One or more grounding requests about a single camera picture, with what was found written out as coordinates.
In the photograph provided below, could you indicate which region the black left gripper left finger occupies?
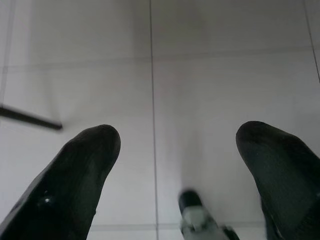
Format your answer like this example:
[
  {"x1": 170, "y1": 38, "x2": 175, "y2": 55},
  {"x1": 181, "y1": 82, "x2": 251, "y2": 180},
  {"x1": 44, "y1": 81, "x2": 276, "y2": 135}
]
[{"x1": 0, "y1": 124, "x2": 122, "y2": 240}]

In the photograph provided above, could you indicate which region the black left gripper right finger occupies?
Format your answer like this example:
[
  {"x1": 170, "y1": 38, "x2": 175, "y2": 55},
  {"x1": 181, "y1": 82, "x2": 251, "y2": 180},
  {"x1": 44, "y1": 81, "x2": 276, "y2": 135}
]
[{"x1": 235, "y1": 120, "x2": 320, "y2": 240}]

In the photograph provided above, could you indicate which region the black metal table leg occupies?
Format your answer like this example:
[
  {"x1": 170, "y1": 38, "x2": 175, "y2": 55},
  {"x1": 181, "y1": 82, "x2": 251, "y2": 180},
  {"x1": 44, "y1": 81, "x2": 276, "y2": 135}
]
[{"x1": 0, "y1": 106, "x2": 63, "y2": 131}]

